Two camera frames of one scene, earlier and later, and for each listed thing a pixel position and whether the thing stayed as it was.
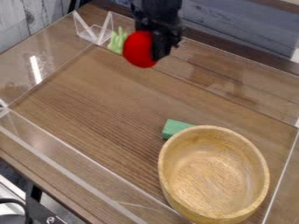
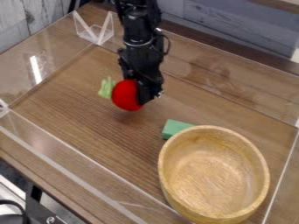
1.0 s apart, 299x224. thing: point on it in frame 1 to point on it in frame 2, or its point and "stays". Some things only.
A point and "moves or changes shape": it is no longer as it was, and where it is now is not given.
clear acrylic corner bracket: [96, 34] stays
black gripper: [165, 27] to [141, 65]
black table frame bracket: [36, 213] stays
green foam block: [172, 127] stays
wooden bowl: [212, 173] stays
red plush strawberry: [136, 49] moves or changes shape
